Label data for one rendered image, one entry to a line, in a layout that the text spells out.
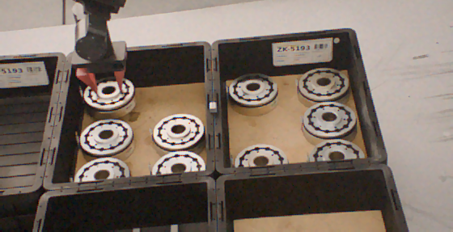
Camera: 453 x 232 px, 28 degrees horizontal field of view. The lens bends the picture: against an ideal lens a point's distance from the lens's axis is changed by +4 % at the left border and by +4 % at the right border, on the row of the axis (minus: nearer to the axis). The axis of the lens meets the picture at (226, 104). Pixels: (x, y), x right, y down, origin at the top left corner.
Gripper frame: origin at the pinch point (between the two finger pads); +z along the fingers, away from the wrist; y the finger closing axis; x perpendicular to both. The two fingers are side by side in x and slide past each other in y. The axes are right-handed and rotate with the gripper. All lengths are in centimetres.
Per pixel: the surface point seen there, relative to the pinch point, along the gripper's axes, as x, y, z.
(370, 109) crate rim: -17, 51, -3
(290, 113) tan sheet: -5.5, 36.9, 6.8
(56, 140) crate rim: -19.0, -7.2, -3.9
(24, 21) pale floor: 157, -61, 87
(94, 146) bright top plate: -14.0, -2.2, 3.3
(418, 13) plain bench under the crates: 43, 72, 20
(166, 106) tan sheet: -0.1, 11.0, 6.3
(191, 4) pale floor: 161, 5, 88
